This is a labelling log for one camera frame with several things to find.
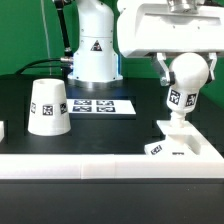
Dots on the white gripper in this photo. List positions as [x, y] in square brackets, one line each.
[145, 27]

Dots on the white lamp bulb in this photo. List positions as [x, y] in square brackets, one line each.
[191, 72]

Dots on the white lamp base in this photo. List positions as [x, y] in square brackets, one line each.
[183, 141]

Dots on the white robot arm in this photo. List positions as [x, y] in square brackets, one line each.
[95, 61]

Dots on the white lamp shade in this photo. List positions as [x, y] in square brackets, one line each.
[48, 114]

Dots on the white marker sheet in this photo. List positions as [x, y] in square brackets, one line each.
[100, 106]

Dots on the white block at left edge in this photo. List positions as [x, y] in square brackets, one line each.
[1, 130]

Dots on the white L-shaped fence wall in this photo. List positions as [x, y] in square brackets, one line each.
[161, 160]

